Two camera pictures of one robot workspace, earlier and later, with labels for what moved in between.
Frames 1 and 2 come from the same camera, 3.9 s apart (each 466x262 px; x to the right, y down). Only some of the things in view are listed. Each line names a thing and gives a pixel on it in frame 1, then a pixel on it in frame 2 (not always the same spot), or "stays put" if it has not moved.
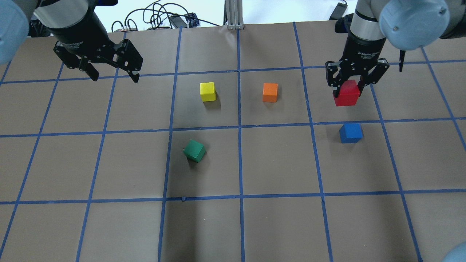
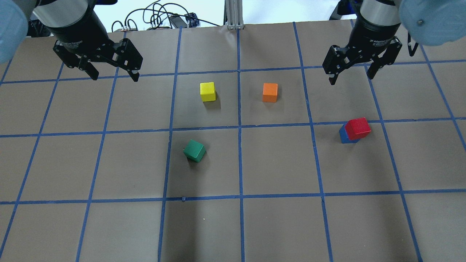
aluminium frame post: (233, 16) stays put
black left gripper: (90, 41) stays put
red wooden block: (348, 94) to (357, 128)
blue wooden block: (351, 133) stays put
